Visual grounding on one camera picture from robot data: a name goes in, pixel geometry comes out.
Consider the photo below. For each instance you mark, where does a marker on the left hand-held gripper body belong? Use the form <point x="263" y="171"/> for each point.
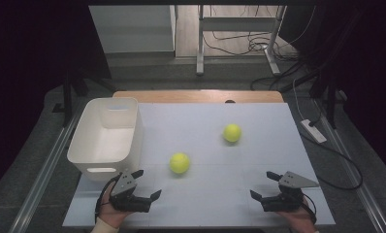
<point x="124" y="186"/>

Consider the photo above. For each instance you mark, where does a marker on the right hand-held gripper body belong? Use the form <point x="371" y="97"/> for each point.
<point x="294" y="181"/>

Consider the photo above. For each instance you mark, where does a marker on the white plastic bin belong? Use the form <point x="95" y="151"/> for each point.
<point x="110" y="145"/>

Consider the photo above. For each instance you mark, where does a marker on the yellow tennis ball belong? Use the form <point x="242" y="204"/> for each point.
<point x="232" y="133"/>
<point x="179" y="162"/>

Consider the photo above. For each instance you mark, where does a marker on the person's left hand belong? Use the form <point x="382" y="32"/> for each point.
<point x="112" y="217"/>

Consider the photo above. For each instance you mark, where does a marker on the person's right hand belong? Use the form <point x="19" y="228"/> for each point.
<point x="298" y="219"/>

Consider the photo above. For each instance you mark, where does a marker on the white board sheet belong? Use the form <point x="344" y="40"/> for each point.
<point x="213" y="194"/>

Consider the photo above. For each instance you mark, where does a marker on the white power strip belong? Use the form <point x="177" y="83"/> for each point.
<point x="314" y="131"/>

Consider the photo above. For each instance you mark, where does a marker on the black metal stand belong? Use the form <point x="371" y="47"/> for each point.
<point x="67" y="103"/>
<point x="331" y="106"/>

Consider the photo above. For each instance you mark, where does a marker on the white cabinet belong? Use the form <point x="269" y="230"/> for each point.
<point x="133" y="29"/>

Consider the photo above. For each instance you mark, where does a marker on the metal floor rail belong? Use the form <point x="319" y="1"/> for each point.
<point x="370" y="210"/>
<point x="42" y="181"/>

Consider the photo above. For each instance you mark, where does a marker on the white metal desk frame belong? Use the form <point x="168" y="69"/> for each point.
<point x="199" y="48"/>

